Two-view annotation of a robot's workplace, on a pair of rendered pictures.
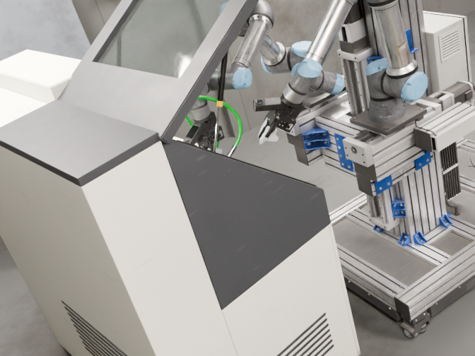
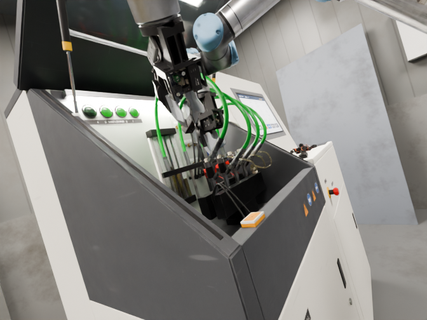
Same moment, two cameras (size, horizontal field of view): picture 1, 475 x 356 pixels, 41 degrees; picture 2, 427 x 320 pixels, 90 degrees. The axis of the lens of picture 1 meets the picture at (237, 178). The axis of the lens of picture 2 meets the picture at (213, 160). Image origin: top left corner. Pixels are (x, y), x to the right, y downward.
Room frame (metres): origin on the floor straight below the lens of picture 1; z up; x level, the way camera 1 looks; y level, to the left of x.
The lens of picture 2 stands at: (1.96, -0.59, 1.09)
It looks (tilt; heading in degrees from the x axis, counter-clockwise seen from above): 0 degrees down; 69
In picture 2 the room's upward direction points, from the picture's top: 17 degrees counter-clockwise
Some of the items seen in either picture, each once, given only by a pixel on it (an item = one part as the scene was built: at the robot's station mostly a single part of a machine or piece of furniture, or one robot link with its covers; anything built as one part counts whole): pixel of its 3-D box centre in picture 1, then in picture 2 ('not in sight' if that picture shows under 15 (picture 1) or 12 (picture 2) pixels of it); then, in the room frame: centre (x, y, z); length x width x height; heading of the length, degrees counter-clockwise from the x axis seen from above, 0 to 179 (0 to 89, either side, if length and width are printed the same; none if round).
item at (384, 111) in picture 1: (385, 102); not in sight; (2.33, -0.66, 1.09); 0.15 x 0.15 x 0.10
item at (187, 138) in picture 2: not in sight; (189, 143); (2.26, 0.46, 1.20); 0.13 x 0.03 x 0.31; 33
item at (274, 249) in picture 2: not in sight; (293, 217); (2.33, -0.09, 0.87); 0.62 x 0.04 x 0.16; 33
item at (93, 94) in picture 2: not in sight; (136, 99); (2.06, 0.33, 1.43); 0.54 x 0.03 x 0.02; 33
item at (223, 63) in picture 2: (210, 80); (219, 55); (2.31, -0.01, 1.40); 0.11 x 0.11 x 0.08; 56
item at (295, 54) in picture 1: (305, 57); not in sight; (2.79, -0.46, 1.20); 0.13 x 0.12 x 0.14; 56
